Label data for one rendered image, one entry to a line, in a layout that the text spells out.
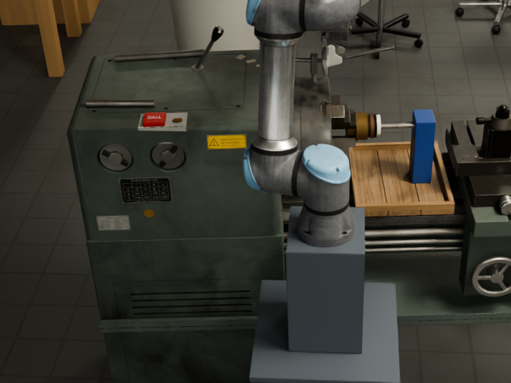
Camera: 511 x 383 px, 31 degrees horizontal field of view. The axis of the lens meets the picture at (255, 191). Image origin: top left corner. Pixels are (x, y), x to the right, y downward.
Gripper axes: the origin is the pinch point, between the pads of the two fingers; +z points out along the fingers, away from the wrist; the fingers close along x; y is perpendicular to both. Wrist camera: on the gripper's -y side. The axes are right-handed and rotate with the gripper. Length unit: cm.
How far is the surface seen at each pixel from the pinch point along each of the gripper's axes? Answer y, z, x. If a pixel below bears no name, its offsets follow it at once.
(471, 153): 44, 27, 0
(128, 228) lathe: -55, 40, -33
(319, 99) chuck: -0.8, 6.7, -8.2
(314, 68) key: -3.2, -0.2, -1.1
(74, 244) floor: -123, 119, 75
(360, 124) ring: 10.6, 17.6, -1.2
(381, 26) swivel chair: 2, 88, 292
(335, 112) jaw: 4.0, 10.6, -8.8
